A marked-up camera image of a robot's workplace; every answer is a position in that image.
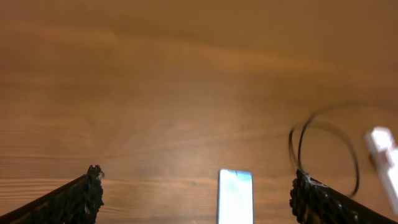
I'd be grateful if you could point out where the blue Galaxy smartphone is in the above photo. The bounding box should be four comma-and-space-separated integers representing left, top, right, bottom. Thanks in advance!
217, 169, 254, 224

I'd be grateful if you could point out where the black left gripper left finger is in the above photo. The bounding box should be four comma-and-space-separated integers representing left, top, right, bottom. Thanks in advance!
1, 165, 104, 223

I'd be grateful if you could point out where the white power strip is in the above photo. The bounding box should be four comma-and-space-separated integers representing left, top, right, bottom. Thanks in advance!
364, 126, 397, 214

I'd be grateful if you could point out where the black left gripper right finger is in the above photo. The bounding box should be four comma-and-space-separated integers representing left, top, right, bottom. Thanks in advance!
289, 169, 397, 224

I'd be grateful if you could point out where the black USB charging cable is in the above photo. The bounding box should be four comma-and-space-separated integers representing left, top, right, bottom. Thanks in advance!
288, 104, 398, 198

